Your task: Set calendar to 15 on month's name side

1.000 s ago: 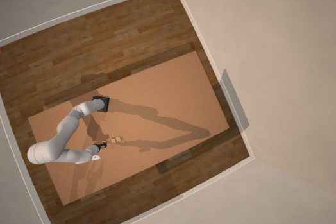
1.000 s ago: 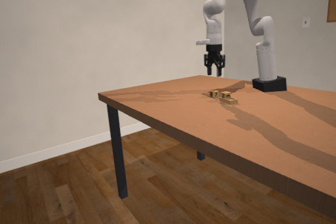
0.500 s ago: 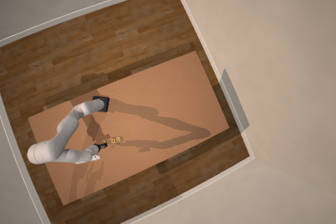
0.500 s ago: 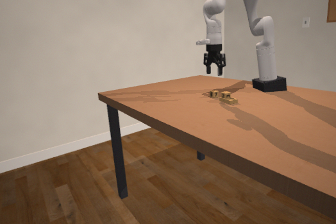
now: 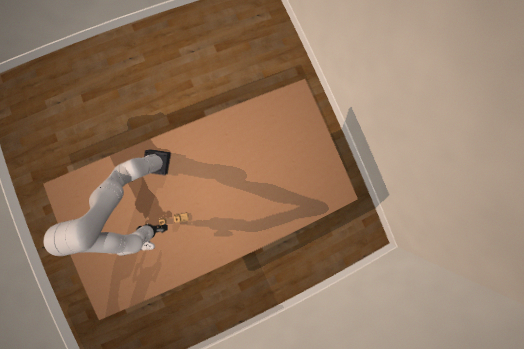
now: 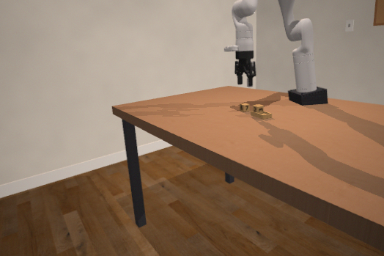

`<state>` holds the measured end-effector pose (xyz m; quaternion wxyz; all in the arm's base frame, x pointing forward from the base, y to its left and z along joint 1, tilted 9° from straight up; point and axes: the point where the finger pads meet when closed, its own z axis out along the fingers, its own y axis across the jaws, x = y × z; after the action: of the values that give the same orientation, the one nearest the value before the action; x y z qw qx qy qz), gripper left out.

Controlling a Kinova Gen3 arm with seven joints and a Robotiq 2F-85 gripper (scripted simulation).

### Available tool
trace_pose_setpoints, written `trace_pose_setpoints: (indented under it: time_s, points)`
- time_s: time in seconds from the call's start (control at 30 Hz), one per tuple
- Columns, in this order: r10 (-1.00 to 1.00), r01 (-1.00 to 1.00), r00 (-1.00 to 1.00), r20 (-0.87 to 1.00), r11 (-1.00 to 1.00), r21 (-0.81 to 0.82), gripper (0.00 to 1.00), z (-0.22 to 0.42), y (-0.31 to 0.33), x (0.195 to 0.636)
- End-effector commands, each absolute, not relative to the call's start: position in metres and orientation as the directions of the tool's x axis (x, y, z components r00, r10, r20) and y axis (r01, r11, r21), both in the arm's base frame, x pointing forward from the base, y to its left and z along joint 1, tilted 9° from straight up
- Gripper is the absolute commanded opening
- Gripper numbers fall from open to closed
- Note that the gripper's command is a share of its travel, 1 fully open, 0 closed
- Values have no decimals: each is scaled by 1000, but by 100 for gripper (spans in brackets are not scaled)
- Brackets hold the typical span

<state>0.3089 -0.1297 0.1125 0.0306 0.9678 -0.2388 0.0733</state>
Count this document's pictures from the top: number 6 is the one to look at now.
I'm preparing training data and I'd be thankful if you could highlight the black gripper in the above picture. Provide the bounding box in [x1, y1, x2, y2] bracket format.
[235, 51, 256, 87]

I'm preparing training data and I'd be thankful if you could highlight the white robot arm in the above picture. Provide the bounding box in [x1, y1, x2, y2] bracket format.
[224, 0, 317, 92]

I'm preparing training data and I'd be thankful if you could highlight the tan cube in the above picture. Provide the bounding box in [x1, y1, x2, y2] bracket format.
[240, 103, 250, 112]
[253, 104, 264, 114]

